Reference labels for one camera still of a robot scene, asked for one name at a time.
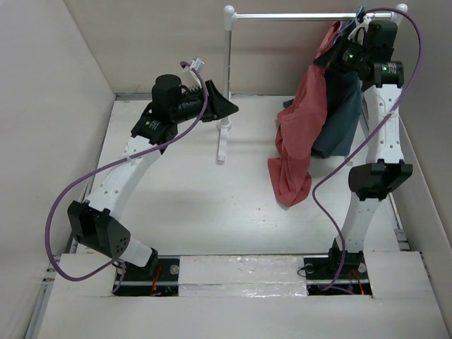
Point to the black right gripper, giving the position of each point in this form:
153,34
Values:
330,59

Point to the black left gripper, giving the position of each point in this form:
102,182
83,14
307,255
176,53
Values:
215,104

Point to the red t shirt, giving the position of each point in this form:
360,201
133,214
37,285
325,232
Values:
299,125

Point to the light blue wire hanger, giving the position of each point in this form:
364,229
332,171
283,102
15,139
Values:
347,28

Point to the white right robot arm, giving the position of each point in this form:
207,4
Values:
385,168

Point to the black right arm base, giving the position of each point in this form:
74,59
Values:
324,275

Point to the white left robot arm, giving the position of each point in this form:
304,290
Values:
96,221

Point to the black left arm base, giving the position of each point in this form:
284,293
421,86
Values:
163,281

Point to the teal t shirt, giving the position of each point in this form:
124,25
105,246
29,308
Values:
344,106

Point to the white clothes rack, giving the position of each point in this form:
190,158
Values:
231,17

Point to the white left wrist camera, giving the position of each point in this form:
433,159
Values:
197,64

